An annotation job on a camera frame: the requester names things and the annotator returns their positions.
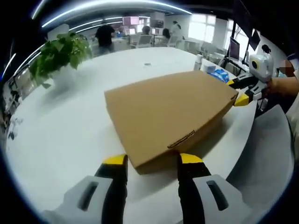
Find person's right hand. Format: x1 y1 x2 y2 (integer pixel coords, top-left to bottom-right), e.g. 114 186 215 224
265 78 285 94

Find potted green plant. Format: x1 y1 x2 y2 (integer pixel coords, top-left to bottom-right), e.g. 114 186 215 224
30 32 93 89

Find black tripod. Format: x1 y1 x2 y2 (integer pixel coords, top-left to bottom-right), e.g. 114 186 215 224
219 57 248 70

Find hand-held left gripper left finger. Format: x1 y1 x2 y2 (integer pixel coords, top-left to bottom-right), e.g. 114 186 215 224
43 154 129 224

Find brown cardboard shoe box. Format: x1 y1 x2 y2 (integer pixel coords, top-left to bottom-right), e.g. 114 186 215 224
104 71 239 175

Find blue wet wipes pack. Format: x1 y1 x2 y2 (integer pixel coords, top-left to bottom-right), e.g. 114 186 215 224
208 69 230 83

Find long ceiling light strip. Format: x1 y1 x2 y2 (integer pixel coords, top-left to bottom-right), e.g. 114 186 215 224
42 9 192 28

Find person's beige shirt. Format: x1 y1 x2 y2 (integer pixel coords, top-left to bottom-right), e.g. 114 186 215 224
285 91 299 143

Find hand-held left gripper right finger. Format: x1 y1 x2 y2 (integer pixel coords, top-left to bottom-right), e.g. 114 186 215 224
176 153 257 224

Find grey office chair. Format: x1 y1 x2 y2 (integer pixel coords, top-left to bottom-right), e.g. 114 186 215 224
226 104 295 210

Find pink screen wall monitors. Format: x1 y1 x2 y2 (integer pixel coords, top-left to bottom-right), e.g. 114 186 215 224
122 16 139 25

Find monitor on tripod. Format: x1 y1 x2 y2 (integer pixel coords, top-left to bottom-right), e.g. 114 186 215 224
230 36 241 62

